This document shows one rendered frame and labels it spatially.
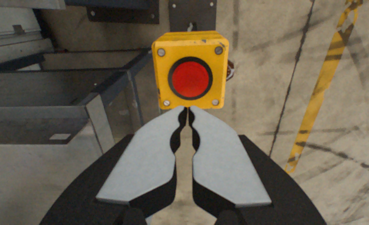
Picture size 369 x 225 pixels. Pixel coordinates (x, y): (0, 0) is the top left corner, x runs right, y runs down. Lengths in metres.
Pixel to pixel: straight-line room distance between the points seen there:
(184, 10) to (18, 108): 0.87
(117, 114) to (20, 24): 0.64
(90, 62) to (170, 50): 0.92
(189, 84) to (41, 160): 0.40
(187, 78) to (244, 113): 1.14
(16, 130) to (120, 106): 0.77
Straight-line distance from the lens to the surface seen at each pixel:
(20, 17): 1.26
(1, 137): 0.42
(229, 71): 0.21
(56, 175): 0.53
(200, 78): 0.19
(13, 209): 0.75
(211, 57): 0.19
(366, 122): 1.80
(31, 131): 0.40
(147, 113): 1.09
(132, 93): 0.64
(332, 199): 2.39
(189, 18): 1.07
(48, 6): 0.41
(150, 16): 1.09
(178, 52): 0.19
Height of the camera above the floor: 1.08
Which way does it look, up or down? 60 degrees down
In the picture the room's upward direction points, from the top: 175 degrees counter-clockwise
